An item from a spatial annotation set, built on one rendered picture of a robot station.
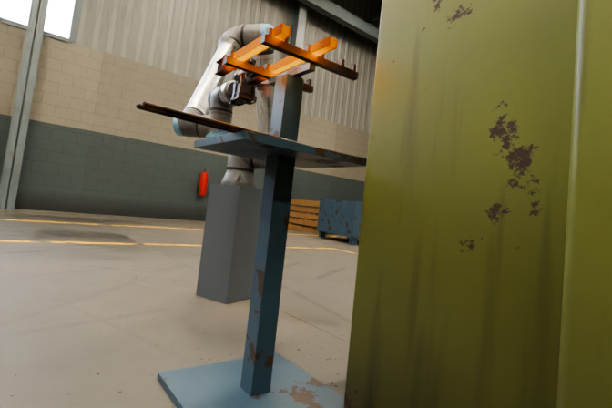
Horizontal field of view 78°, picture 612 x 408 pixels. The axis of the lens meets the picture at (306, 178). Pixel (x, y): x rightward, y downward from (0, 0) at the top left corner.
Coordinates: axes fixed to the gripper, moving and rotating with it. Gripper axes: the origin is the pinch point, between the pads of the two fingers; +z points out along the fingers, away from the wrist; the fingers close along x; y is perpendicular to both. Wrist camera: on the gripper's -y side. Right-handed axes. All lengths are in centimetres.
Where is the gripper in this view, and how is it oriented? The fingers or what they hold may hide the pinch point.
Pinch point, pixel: (261, 74)
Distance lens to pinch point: 130.3
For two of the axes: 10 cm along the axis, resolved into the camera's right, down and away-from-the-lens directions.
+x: -8.1, -1.3, -5.7
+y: -1.1, 9.9, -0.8
